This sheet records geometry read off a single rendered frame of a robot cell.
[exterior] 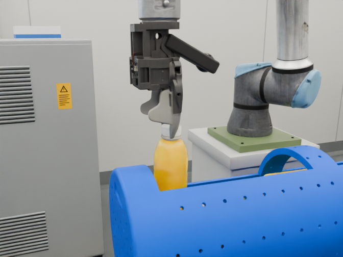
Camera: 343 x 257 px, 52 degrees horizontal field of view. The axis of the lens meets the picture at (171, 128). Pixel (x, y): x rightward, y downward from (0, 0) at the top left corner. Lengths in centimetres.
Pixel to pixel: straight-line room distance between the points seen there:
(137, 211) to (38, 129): 152
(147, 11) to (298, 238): 51
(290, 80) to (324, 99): 356
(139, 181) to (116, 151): 288
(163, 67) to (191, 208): 26
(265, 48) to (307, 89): 296
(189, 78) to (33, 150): 195
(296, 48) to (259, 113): 24
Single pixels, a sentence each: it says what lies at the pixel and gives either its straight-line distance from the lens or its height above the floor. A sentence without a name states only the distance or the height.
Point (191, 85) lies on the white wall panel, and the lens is 363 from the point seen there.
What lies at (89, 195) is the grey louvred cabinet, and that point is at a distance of 226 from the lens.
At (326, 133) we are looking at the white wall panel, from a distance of 477.
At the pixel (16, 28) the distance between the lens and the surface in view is 217.
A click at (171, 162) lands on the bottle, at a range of 68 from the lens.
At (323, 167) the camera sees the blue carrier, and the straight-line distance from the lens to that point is 83.
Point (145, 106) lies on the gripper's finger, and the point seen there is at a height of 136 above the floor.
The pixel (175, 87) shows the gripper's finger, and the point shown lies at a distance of 63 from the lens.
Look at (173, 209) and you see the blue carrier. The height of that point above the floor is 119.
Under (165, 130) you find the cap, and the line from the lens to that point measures 68.
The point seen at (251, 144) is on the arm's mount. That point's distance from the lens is 108.
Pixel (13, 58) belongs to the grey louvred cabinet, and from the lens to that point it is 204.
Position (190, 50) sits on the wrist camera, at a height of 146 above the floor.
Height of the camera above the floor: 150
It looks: 16 degrees down
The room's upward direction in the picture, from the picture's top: straight up
